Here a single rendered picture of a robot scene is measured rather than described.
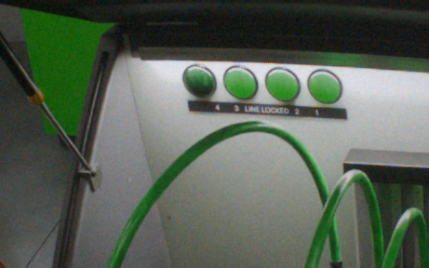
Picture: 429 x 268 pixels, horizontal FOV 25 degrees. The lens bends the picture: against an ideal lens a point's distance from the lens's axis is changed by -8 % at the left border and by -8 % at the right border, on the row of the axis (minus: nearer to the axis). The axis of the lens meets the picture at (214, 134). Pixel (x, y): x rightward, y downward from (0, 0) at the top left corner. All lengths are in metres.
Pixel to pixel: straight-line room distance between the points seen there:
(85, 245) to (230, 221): 0.25
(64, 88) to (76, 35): 0.28
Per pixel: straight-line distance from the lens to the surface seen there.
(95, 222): 1.39
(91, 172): 1.36
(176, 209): 1.53
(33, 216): 4.01
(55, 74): 4.28
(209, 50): 1.33
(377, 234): 1.25
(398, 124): 1.32
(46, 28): 4.20
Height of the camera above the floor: 1.94
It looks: 27 degrees down
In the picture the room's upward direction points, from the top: 10 degrees counter-clockwise
